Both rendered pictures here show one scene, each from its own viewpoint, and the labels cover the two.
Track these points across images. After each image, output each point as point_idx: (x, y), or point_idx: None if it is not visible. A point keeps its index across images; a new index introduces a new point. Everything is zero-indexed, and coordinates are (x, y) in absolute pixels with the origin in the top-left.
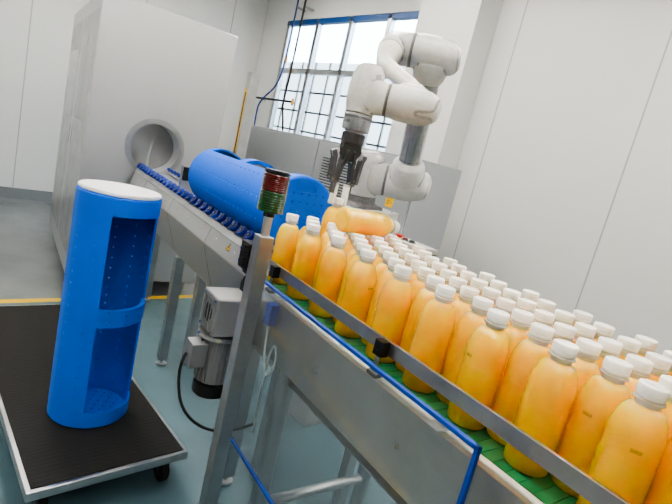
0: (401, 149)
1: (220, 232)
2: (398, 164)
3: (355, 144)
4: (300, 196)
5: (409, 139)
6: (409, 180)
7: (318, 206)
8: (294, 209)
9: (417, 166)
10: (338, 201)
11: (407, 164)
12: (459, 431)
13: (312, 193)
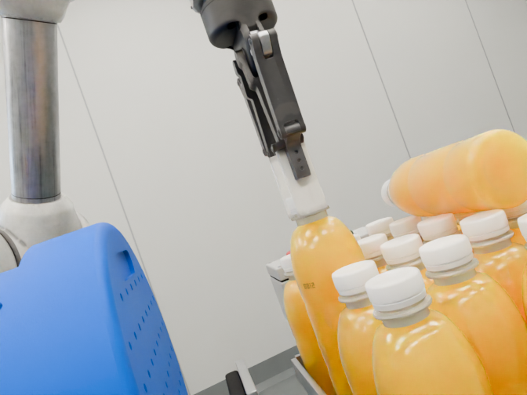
0: (20, 178)
1: None
2: (30, 209)
3: (277, 18)
4: (134, 296)
5: (39, 146)
6: (67, 227)
7: (151, 307)
8: (151, 352)
9: (64, 197)
10: (323, 194)
11: (49, 200)
12: None
13: (130, 274)
